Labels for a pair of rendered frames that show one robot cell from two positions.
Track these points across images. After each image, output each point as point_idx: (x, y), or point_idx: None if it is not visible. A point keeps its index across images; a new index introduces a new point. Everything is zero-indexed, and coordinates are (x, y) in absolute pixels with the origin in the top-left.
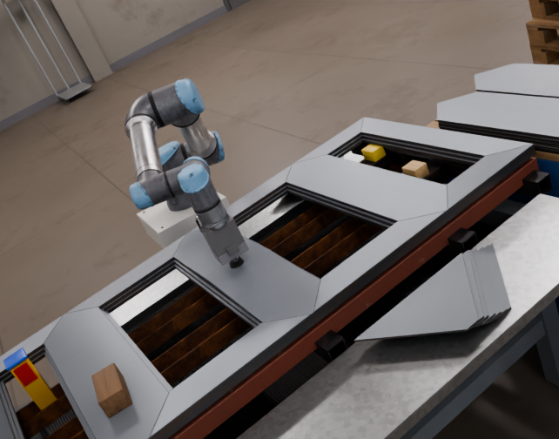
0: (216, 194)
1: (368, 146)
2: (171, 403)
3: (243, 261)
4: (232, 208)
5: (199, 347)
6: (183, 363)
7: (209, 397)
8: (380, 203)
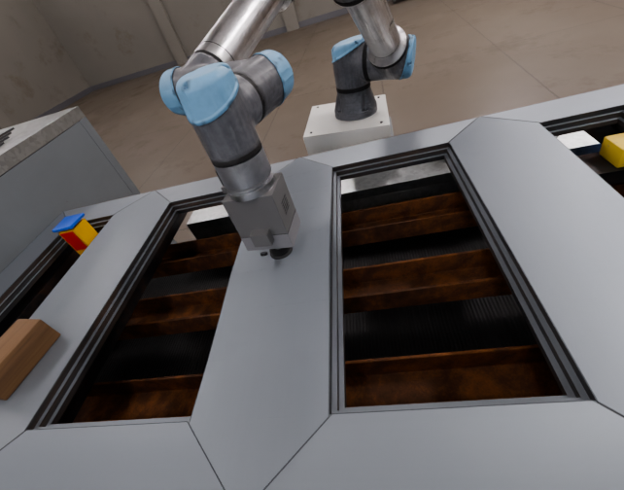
0: (244, 142)
1: (622, 136)
2: None
3: (288, 254)
4: (363, 150)
5: (210, 317)
6: (188, 323)
7: None
8: (577, 297)
